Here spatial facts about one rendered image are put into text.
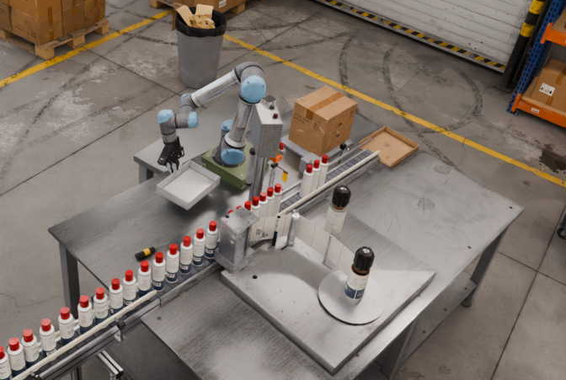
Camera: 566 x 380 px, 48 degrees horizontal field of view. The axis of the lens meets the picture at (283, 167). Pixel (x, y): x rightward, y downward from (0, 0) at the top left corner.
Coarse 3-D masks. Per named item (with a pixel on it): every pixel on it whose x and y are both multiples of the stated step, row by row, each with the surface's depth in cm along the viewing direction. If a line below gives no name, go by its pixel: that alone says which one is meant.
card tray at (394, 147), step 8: (384, 128) 406; (368, 136) 393; (376, 136) 400; (384, 136) 401; (392, 136) 403; (400, 136) 400; (368, 144) 392; (376, 144) 394; (384, 144) 395; (392, 144) 396; (400, 144) 397; (408, 144) 398; (416, 144) 394; (384, 152) 388; (392, 152) 389; (400, 152) 391; (408, 152) 386; (384, 160) 381; (392, 160) 382; (400, 160) 382
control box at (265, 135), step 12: (264, 108) 289; (276, 108) 292; (264, 120) 281; (276, 120) 282; (252, 132) 298; (264, 132) 282; (276, 132) 283; (264, 144) 286; (276, 144) 288; (264, 156) 290
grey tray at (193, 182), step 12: (192, 168) 339; (204, 168) 334; (168, 180) 326; (180, 180) 330; (192, 180) 332; (204, 180) 333; (216, 180) 329; (156, 192) 321; (168, 192) 316; (180, 192) 323; (192, 192) 325; (204, 192) 322; (180, 204) 315; (192, 204) 316
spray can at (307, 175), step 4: (308, 164) 325; (308, 168) 324; (312, 168) 325; (304, 172) 327; (308, 172) 325; (312, 172) 327; (304, 176) 327; (308, 176) 326; (312, 176) 328; (304, 180) 328; (308, 180) 327; (304, 184) 329; (308, 184) 329; (304, 188) 331; (308, 188) 331; (300, 192) 334; (304, 192) 332; (308, 192) 333; (300, 196) 335; (304, 196) 334
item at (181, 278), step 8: (368, 152) 378; (352, 160) 369; (360, 160) 370; (344, 168) 362; (328, 176) 354; (336, 176) 355; (344, 176) 356; (320, 192) 342; (288, 200) 333; (296, 200) 334; (280, 208) 327; (296, 208) 329; (208, 264) 290; (192, 272) 284; (184, 280) 280; (168, 288) 275; (160, 296) 271
